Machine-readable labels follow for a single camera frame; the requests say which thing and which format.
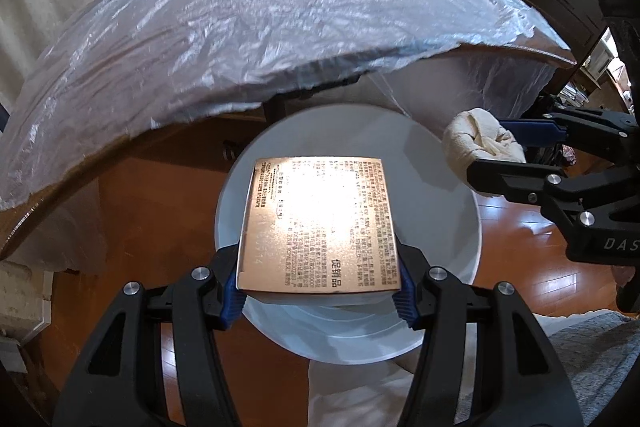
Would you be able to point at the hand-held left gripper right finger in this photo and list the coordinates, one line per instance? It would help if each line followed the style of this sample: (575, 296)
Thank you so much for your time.
(407, 312)

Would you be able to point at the beige curtain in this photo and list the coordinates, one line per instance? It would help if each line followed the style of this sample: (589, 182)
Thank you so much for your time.
(30, 7)

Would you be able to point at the gold cardboard box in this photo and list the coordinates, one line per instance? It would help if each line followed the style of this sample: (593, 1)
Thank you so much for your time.
(320, 227)

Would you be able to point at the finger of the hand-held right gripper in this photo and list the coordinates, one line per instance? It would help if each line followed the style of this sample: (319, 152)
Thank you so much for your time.
(505, 179)
(530, 132)

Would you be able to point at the grey woven rug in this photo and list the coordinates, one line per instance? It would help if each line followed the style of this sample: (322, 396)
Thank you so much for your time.
(600, 357)

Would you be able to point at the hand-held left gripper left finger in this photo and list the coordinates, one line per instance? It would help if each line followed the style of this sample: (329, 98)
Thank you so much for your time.
(231, 307)

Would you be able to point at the white tissue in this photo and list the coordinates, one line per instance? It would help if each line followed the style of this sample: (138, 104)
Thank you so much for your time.
(470, 142)

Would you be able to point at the clear plastic table cover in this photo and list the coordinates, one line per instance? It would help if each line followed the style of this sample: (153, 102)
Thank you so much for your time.
(250, 32)

